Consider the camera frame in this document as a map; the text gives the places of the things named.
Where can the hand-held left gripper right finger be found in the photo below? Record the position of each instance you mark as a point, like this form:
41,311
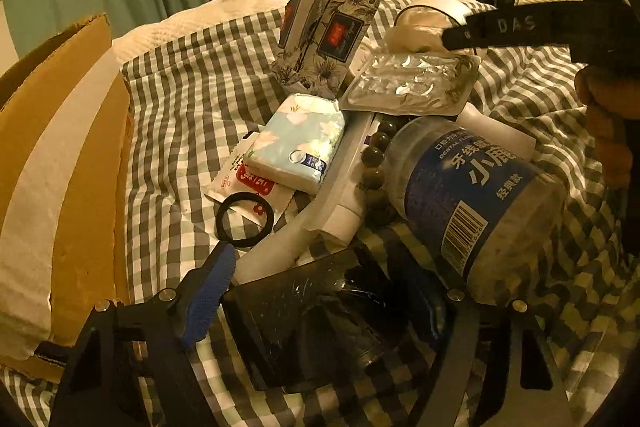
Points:
475,357

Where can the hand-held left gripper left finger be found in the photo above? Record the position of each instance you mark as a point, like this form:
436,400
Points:
215,287

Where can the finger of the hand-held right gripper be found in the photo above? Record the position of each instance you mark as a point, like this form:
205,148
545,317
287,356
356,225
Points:
500,27

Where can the dark translucent plastic case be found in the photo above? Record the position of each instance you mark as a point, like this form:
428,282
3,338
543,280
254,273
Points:
300,322

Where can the silver pill blister pack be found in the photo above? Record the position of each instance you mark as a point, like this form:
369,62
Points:
410,82

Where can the grey floral tissue pack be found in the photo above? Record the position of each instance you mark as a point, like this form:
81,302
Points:
345,2

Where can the clear jar with blue label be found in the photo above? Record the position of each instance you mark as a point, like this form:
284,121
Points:
450,187

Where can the light blue floral tissue pack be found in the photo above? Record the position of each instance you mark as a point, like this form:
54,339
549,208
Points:
295,137

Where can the brown cardboard box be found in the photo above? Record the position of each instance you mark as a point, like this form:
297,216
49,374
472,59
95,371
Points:
60,132

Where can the person's right hand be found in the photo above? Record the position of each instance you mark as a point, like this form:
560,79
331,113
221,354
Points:
600,132

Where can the white sachet with red label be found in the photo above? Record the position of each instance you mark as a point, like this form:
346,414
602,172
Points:
250,179

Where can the white textured bedspread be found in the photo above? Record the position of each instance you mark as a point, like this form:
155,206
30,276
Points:
165,27

